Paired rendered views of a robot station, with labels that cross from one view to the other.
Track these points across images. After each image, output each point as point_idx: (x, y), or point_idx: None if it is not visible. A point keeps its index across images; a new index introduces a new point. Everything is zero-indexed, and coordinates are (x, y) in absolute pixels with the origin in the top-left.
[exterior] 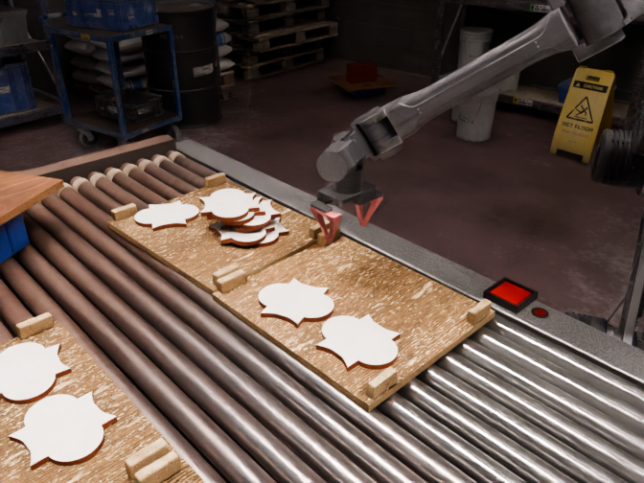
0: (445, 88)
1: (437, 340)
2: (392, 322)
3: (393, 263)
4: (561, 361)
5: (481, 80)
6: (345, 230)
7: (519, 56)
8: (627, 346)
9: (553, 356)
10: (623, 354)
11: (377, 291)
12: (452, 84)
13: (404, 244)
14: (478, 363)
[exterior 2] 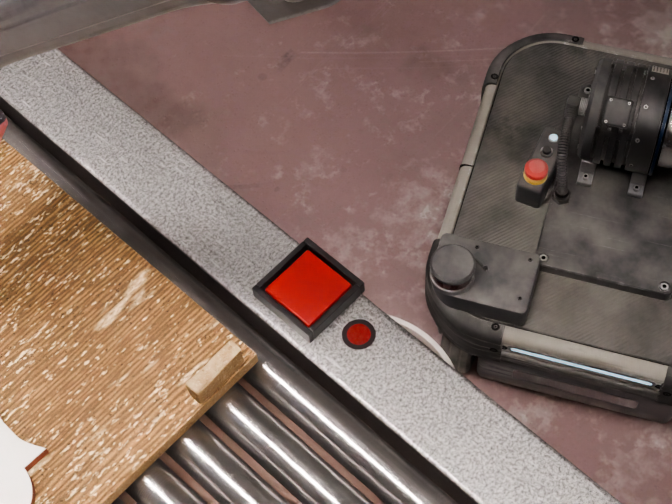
0: (5, 25)
1: (120, 454)
2: (42, 406)
3: (79, 213)
4: (362, 473)
5: (73, 27)
6: (4, 88)
7: (132, 0)
8: (503, 423)
9: (351, 460)
10: (488, 446)
11: (28, 312)
12: (17, 22)
13: (126, 129)
14: (205, 486)
